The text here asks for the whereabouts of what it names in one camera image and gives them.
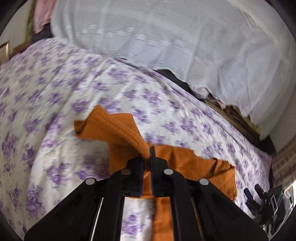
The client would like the white textured bedspread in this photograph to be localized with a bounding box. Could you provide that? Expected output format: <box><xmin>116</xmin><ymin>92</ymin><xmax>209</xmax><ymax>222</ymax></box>
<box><xmin>51</xmin><ymin>1</ymin><xmax>295</xmax><ymax>138</ymax></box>

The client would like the purple floral bed sheet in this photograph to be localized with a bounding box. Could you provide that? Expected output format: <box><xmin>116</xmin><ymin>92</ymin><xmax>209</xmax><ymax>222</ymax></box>
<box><xmin>1</xmin><ymin>39</ymin><xmax>271</xmax><ymax>238</ymax></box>

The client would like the brown brick pattern curtain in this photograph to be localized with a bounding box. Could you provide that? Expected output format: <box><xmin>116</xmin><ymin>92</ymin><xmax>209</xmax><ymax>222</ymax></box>
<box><xmin>271</xmin><ymin>137</ymin><xmax>296</xmax><ymax>190</ymax></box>

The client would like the dark wooden bed frame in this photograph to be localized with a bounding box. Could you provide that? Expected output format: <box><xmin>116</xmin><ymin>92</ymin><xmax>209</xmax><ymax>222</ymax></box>
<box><xmin>157</xmin><ymin>69</ymin><xmax>276</xmax><ymax>156</ymax></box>

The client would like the orange knitted baby cardigan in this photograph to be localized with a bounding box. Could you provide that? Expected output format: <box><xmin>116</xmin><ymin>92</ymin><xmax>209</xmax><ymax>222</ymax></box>
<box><xmin>74</xmin><ymin>105</ymin><xmax>237</xmax><ymax>240</ymax></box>

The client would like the pink cloth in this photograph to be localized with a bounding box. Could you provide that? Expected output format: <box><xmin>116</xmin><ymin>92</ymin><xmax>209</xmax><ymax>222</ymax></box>
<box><xmin>33</xmin><ymin>0</ymin><xmax>56</xmax><ymax>34</ymax></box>

